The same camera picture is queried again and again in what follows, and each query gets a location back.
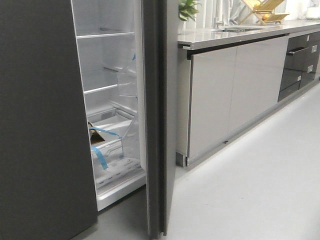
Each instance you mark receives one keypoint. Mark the grey cabinet door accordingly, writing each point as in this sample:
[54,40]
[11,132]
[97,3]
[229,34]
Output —
[257,79]
[212,83]

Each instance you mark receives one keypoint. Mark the green potted plant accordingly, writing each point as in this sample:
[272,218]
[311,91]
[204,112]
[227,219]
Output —
[187,10]

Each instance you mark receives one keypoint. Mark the blue tape strip upper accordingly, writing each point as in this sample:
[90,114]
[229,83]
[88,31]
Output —
[105,131]

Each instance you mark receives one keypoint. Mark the grey left cabinet door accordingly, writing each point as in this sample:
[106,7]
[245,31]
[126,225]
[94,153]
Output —
[212,83]

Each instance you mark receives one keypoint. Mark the black drawer unit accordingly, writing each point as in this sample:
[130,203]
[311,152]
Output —
[300,64]

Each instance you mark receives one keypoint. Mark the wooden dish rack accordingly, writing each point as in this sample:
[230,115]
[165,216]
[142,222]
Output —
[261,7]

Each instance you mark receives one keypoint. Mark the white window curtain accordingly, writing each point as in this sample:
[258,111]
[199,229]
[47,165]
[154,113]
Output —
[232,11]

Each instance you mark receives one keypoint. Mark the brown cardboard piece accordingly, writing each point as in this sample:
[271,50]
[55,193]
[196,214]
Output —
[94,136]

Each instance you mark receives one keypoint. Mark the blue tape strip lower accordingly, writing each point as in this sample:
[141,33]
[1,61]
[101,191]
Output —
[100,157]

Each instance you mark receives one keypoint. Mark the lower glass fridge shelf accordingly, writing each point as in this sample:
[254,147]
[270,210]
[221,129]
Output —
[100,89]

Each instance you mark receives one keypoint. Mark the grey stone countertop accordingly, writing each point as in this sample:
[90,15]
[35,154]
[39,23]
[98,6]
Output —
[206,38]

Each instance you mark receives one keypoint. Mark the clear plastic door bin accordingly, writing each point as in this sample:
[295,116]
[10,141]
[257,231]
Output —
[127,87]

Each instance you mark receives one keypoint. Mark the steel sink faucet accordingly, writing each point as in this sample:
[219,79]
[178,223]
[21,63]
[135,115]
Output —
[218,19]

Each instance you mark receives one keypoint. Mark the white fridge interior body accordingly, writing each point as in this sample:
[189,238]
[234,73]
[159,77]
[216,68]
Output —
[100,61]

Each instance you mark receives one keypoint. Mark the dark grey fridge door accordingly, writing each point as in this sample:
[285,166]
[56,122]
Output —
[157,68]
[47,189]

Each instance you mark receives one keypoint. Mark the grey right cabinet door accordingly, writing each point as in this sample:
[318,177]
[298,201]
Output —
[257,79]

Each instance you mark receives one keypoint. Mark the steel sink basin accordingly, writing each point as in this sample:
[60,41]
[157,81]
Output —
[240,29]

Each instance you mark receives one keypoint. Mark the glass fridge shelf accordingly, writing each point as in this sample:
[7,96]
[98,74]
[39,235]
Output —
[100,89]
[104,35]

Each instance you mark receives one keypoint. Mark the blue tape strip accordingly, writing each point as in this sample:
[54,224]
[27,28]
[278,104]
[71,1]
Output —
[100,157]
[105,131]

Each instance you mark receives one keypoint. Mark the white side cabinet panel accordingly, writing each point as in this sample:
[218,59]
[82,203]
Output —
[183,101]

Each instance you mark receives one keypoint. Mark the clear crisper drawer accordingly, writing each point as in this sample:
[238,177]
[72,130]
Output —
[115,120]

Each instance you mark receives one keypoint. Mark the upper glass fridge shelf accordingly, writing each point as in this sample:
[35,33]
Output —
[104,35]

